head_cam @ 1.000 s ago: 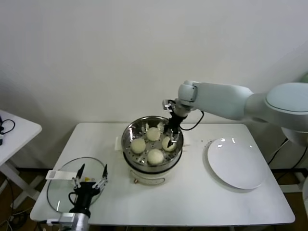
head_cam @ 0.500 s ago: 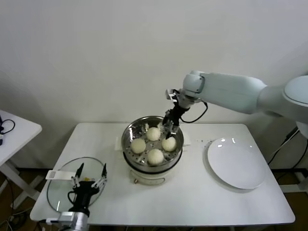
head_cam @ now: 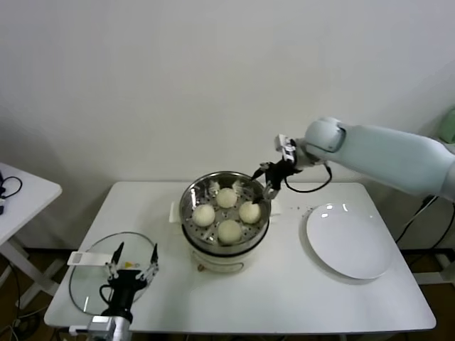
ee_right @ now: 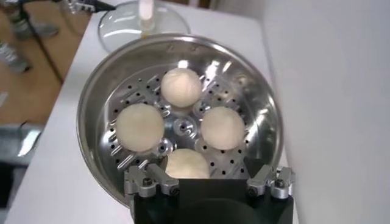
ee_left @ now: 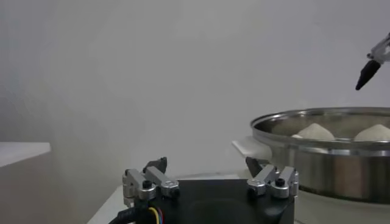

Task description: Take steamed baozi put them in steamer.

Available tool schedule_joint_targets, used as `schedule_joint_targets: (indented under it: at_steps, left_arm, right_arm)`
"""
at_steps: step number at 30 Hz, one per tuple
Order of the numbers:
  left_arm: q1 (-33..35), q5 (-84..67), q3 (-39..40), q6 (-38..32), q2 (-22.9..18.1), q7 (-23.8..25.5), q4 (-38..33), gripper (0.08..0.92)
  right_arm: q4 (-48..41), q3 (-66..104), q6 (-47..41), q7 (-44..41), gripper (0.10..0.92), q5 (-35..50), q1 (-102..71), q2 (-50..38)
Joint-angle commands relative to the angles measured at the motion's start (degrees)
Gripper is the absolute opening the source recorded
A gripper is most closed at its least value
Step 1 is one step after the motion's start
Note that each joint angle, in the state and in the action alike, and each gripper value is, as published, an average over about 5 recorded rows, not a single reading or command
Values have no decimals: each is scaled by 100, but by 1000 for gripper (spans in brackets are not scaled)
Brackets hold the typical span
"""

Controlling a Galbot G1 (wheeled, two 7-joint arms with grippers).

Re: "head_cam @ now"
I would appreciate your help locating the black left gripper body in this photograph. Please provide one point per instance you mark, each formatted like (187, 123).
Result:
(122, 284)

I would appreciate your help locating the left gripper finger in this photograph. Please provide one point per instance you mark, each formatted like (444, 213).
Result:
(153, 264)
(113, 266)

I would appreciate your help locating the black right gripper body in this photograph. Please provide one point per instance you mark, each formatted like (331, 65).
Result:
(282, 170)

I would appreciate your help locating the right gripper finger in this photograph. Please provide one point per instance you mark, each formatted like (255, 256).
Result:
(271, 190)
(263, 167)

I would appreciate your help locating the white steamed baozi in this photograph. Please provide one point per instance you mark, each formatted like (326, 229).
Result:
(203, 216)
(250, 213)
(226, 198)
(229, 232)

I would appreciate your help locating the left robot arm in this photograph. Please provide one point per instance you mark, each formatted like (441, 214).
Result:
(122, 328)

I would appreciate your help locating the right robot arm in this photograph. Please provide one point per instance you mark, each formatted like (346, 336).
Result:
(384, 152)

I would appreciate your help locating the steel steamer basket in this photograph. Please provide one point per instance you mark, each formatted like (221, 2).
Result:
(199, 234)

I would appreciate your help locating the round glass pot lid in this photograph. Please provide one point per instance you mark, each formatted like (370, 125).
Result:
(89, 280)

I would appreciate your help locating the white electric cooking pot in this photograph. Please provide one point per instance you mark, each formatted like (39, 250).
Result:
(220, 263)

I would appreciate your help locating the white round plate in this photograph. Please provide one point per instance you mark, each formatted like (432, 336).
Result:
(348, 241)

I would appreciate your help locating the white side table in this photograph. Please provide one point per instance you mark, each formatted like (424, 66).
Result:
(32, 199)

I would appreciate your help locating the pale green appliance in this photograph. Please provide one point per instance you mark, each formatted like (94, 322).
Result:
(448, 124)

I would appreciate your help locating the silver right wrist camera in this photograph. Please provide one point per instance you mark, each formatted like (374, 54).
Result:
(286, 147)

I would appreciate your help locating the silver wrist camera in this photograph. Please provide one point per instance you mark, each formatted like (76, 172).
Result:
(101, 326)
(286, 147)

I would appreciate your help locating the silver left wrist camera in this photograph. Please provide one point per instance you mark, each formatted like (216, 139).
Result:
(101, 326)

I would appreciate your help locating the white metal frame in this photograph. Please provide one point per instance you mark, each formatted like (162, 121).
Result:
(446, 264)

